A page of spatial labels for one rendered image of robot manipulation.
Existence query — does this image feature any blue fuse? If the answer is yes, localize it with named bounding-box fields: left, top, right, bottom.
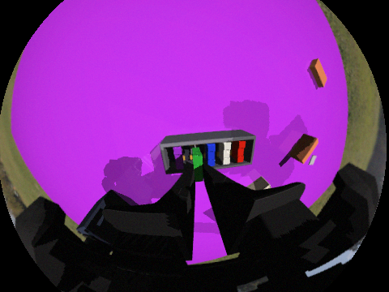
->
left=205, top=143, right=215, bottom=166

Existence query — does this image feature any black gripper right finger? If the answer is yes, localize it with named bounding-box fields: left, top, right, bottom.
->
left=202, top=163, right=305, bottom=256

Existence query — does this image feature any green fuse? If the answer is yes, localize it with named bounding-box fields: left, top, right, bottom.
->
left=192, top=146, right=203, bottom=182

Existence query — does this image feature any purple fuse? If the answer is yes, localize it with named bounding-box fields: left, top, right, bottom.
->
left=173, top=146, right=184, bottom=170

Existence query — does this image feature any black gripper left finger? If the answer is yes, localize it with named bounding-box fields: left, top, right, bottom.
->
left=101, top=165, right=195, bottom=260

